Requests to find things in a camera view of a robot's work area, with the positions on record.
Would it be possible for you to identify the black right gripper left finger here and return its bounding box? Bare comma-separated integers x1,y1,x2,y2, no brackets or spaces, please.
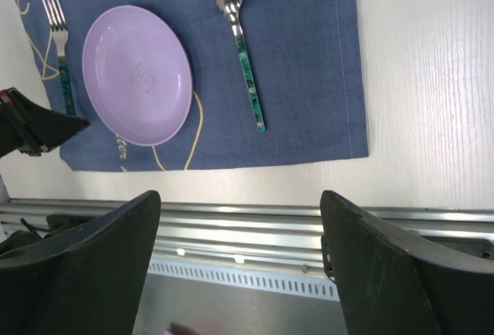
1,191,161,334

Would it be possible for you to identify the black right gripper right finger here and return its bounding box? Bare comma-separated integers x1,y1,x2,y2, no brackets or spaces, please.
320,191,493,334

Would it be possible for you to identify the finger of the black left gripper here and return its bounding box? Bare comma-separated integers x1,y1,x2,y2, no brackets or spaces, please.
1,87,90,157

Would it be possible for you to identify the green handled fork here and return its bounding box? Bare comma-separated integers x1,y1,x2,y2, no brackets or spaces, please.
42,0,76,116

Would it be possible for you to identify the purple plate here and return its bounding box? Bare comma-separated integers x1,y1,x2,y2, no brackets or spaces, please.
82,5,193,147

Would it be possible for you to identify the blue cloth placemat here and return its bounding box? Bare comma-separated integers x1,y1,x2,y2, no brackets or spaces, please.
16,0,369,172

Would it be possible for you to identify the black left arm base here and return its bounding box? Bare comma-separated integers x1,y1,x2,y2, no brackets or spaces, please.
1,215,91,254

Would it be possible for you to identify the perforated cable duct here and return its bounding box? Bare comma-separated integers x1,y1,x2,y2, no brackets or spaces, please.
148,258,340,302

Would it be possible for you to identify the aluminium mounting rail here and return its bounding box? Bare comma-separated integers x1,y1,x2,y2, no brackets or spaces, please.
0,198,494,274

